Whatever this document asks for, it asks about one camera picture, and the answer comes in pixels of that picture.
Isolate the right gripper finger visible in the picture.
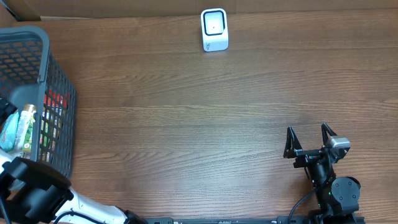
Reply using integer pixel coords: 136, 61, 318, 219
321, 123, 336, 145
284, 126, 302, 156

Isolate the orange spaghetti packet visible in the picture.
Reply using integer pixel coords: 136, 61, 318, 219
39, 90, 68, 162

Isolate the white tube gold cap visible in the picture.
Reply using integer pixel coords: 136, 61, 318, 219
14, 104, 37, 152

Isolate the teal snack packet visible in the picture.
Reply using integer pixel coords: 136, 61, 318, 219
1, 111, 19, 152

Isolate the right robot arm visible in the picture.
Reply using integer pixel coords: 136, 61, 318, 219
283, 123, 366, 224

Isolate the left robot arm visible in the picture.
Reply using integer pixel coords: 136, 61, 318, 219
1, 151, 146, 224

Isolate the white barcode scanner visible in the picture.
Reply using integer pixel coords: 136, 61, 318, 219
200, 8, 229, 52

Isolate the grey plastic shopping basket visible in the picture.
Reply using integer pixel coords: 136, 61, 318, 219
1, 26, 76, 177

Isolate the brown cardboard backdrop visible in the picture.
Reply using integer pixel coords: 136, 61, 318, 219
1, 0, 397, 21

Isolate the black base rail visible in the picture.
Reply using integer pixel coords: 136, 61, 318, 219
145, 216, 366, 224

